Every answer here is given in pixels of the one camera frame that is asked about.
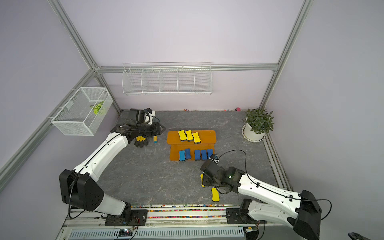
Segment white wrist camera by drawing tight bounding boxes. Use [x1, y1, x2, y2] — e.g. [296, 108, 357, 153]
[210, 154, 219, 164]
[144, 108, 156, 125]

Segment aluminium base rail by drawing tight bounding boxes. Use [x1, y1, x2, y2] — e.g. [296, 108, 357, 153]
[56, 204, 301, 240]

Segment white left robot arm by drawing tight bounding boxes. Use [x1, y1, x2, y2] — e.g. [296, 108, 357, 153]
[59, 108, 166, 222]

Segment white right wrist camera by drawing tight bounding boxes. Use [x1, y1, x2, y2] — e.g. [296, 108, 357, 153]
[210, 154, 219, 164]

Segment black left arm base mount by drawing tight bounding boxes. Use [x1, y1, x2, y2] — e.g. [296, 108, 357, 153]
[105, 209, 148, 227]

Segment white wire wall shelf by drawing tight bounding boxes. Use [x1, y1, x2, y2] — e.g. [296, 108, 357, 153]
[122, 62, 213, 95]

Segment orange wooden two-tier shelf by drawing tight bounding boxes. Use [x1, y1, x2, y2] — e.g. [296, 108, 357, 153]
[167, 130, 217, 162]

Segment green object in basket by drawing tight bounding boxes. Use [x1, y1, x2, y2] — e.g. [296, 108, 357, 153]
[90, 101, 105, 116]

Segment yellow and black work glove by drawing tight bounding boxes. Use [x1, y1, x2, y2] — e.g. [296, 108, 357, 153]
[134, 136, 149, 148]

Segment white plant pot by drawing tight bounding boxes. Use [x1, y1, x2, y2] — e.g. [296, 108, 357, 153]
[242, 123, 266, 143]

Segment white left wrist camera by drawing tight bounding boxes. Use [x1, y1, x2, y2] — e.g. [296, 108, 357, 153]
[144, 108, 156, 125]

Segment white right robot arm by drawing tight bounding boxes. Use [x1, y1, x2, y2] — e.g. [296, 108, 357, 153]
[201, 160, 322, 240]

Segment green potted plant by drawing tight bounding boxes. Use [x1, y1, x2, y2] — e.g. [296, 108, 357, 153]
[246, 108, 274, 134]

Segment light blue whiteboard eraser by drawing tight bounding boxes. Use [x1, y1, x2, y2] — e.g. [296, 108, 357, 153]
[179, 150, 186, 162]

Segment yellow eraser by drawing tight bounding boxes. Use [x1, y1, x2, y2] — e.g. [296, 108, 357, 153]
[211, 188, 220, 202]
[185, 130, 194, 142]
[178, 130, 188, 142]
[192, 132, 201, 144]
[200, 174, 205, 188]

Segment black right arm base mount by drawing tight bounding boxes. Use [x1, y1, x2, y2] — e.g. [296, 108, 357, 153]
[226, 199, 267, 225]

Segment white wire basket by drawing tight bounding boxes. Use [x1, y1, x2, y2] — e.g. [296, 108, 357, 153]
[51, 87, 113, 136]

